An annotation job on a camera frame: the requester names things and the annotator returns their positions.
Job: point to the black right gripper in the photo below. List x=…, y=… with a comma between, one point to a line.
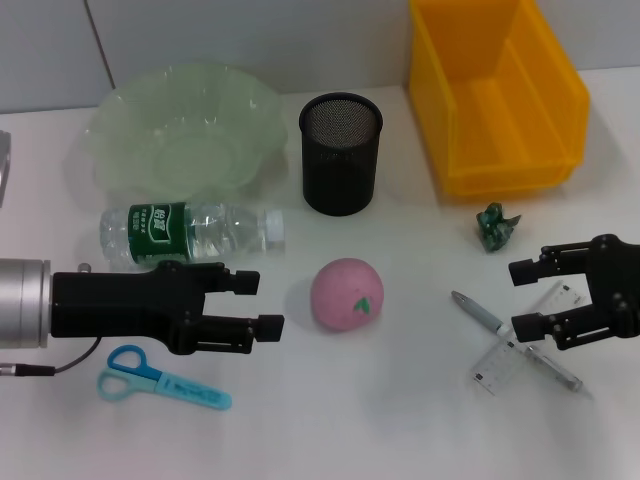
x=617, y=280

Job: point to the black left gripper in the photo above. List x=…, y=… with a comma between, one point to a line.
x=120, y=300

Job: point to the green plastic scrap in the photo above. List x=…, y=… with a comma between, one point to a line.
x=496, y=227

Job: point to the pink toy peach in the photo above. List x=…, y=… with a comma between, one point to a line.
x=345, y=292

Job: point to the blue capped scissors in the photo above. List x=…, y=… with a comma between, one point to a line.
x=185, y=390

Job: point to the clear green-label water bottle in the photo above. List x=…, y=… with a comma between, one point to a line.
x=150, y=230

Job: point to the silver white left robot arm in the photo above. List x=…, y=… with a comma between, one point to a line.
x=25, y=300

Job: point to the grey clear pen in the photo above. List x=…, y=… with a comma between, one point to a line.
x=475, y=307

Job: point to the transparent plastic ruler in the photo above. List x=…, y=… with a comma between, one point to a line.
x=500, y=367

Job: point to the black mesh pen holder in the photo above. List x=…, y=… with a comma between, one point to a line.
x=340, y=170

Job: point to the green glass fruit plate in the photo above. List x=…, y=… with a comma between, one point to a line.
x=150, y=110

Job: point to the yellow plastic bin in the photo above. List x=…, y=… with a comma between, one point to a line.
x=500, y=110

